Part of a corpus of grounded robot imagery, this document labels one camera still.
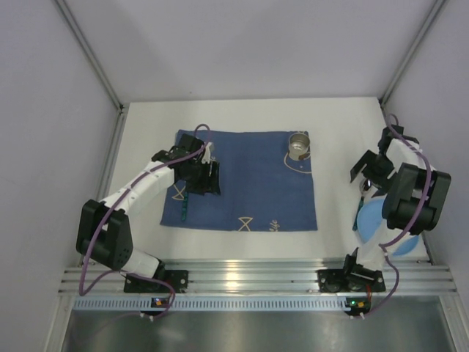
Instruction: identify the spoon with blue handle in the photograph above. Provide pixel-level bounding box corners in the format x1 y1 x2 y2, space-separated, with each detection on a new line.
352 179 372 231

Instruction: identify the black handled knife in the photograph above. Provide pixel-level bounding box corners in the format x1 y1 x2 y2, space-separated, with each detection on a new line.
181 191 188 221

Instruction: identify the blue plastic plate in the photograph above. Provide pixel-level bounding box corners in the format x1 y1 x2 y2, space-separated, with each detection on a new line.
357 199 419 257

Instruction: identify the blue cloth placemat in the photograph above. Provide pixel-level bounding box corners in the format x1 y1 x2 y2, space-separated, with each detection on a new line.
160 131 318 232

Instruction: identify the beige cup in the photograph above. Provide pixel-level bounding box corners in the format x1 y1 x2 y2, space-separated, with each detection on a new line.
288 132 311 161

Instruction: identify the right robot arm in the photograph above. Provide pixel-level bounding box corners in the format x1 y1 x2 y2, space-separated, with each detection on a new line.
350 125 451 271

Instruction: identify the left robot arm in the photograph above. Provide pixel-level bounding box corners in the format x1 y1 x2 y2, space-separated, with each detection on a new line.
75 133 221 279

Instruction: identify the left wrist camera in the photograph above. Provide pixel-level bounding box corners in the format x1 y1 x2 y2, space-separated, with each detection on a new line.
202 142 214 164

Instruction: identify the aluminium rail beam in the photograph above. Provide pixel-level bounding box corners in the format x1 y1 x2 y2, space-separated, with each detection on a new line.
58 258 457 296

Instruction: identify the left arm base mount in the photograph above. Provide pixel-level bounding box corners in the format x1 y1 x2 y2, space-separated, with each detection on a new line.
123 270 189 293

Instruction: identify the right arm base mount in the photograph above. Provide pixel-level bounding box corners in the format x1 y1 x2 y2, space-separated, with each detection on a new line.
317 254 385 293

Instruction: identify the right frame post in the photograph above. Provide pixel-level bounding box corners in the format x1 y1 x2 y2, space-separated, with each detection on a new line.
378 0 449 110

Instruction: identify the frame post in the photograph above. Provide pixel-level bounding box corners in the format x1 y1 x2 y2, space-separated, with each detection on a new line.
378 0 449 110
53 0 124 111

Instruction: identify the perforated cable duct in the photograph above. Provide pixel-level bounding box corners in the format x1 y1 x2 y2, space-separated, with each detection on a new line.
73 296 369 312

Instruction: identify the left frame post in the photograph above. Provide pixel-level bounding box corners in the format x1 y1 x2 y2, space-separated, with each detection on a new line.
53 0 124 111

